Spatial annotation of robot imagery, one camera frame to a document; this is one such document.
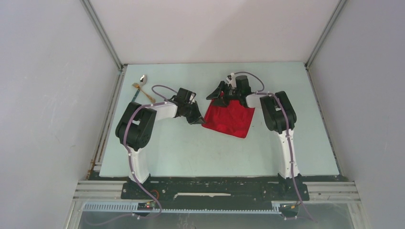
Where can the silver spoon teal handle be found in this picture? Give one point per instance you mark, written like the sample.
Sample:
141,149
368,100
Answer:
143,79

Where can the aluminium frame post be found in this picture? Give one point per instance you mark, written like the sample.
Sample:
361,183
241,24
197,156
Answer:
327,29
95,20

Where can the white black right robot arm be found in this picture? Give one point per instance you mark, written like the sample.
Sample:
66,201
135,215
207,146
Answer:
278,113

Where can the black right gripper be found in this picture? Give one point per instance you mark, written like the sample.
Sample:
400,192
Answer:
223,101

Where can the gold fork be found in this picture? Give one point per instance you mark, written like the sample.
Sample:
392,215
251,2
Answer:
144,91

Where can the right aluminium frame post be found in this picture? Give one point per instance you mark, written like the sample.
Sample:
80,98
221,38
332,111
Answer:
327,29

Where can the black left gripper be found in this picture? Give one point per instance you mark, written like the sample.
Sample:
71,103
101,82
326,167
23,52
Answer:
197,118

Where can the white slotted cable duct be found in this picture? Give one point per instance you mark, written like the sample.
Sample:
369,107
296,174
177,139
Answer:
133,207

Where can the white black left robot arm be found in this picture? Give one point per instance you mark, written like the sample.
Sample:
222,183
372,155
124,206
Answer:
135,127

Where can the red satin napkin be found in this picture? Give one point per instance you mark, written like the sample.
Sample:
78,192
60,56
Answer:
234,120

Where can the left aluminium frame post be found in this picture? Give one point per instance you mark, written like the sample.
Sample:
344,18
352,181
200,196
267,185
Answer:
95,20

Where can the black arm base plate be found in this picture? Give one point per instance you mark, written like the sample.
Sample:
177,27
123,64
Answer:
221,193

